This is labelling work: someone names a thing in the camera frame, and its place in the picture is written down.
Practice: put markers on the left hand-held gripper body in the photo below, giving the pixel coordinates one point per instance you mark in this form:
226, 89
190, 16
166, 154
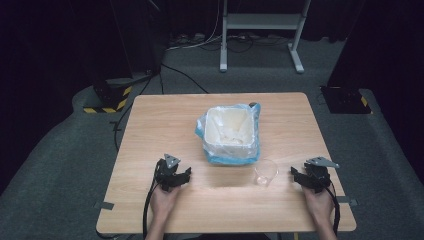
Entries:
166, 174

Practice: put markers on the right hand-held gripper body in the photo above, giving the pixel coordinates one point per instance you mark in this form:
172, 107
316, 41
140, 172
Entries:
318, 175

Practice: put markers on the clear plastic cup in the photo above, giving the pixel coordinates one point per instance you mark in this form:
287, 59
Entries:
266, 173

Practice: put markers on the white trash bin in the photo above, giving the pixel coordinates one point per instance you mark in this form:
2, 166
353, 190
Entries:
209, 133

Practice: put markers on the white tray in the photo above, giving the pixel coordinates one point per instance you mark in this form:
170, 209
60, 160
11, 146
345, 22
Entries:
233, 159

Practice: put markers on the person's left hand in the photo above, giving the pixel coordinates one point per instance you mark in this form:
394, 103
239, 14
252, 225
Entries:
163, 201

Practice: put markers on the person's right hand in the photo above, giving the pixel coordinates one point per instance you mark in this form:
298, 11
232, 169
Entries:
318, 205

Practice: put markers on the grey tape piece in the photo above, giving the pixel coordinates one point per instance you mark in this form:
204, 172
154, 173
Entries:
348, 200
104, 205

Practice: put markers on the white metal stand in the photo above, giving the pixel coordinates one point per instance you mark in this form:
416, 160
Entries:
263, 20

